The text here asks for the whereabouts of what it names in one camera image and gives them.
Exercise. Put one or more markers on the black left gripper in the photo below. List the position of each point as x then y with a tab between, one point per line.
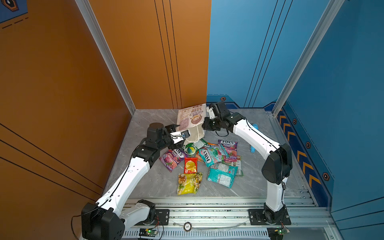
175	146

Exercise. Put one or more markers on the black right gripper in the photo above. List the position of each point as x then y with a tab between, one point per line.
206	123

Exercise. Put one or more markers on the purple Fox's candy bag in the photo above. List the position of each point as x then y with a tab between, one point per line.
172	158

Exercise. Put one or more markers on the white paper bag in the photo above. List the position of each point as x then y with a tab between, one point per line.
192	119

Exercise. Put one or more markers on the teal Fox's candy bag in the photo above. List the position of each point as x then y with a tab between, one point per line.
213	154

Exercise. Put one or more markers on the teal white candy bag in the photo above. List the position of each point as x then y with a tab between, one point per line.
222	174

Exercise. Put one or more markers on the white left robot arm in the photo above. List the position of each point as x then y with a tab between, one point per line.
106	219

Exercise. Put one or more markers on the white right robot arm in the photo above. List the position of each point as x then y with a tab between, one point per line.
276	169

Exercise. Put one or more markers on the purple Fox's bag right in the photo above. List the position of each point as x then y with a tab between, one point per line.
230	148

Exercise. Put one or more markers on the yellow snack bag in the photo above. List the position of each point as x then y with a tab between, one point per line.
189	183

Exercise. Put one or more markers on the green white snack bag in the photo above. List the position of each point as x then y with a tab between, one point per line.
237	164

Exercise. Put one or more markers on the red yellow snack packet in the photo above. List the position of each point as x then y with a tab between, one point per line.
191	166

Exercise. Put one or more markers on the blue cylinder tool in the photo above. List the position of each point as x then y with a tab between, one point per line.
252	148

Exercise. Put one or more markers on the green circuit board left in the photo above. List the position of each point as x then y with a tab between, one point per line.
148	234

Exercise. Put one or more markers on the green circuit board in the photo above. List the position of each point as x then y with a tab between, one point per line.
148	234
277	234

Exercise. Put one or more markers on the green circuit board right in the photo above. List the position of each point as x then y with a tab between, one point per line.
277	234

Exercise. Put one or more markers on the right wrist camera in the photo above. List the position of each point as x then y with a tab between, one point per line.
210	112

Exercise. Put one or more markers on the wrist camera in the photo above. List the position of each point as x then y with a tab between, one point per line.
180	136
210	112

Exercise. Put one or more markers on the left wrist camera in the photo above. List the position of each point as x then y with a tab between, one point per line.
180	136

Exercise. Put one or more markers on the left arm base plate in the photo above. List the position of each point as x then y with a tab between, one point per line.
161	215

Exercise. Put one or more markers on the aluminium rail frame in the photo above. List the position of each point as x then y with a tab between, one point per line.
228	218

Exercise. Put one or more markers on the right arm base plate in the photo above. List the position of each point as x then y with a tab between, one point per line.
268	217

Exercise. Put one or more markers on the aluminium corner post left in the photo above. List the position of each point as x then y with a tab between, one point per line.
101	42

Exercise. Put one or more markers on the aluminium corner post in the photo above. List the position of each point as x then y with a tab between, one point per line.
315	39
101	42

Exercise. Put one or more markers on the aluminium corner post right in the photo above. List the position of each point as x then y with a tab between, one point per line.
315	39

